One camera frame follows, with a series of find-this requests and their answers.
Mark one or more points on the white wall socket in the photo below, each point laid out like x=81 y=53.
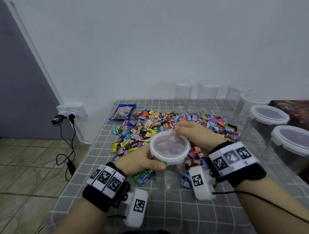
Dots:
x=72 y=108

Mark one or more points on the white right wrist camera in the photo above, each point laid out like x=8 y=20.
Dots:
x=200 y=183

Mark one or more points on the black power plug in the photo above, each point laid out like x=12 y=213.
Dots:
x=59 y=119

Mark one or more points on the small transparent plastic jar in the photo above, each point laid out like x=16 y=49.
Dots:
x=236 y=96
x=208 y=91
x=183 y=94

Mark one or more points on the pile of colourful candies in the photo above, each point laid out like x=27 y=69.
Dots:
x=145 y=128

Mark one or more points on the person's right hand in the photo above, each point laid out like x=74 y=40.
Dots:
x=200 y=135

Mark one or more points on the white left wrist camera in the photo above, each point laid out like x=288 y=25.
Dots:
x=137 y=207

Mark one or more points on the grey door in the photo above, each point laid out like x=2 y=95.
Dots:
x=21 y=87

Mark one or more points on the black marker-tagged right wristband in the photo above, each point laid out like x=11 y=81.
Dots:
x=234 y=161

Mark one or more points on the tall transparent plastic jar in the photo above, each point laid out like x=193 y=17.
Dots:
x=169 y=178

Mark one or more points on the person's left hand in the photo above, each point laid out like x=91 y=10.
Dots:
x=135 y=161

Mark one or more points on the black marker-tagged wristband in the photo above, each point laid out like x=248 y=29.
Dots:
x=106 y=185
x=234 y=161

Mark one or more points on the black marker-tagged left wristband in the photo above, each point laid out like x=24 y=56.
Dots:
x=106 y=185

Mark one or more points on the person's right forearm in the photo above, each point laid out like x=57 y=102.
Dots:
x=275 y=202

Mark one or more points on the blue snack packet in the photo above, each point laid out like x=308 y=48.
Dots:
x=123 y=112

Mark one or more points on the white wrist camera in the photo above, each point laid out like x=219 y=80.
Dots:
x=200 y=183
x=137 y=207

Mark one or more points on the dark patterned cloth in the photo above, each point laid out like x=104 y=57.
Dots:
x=294 y=113

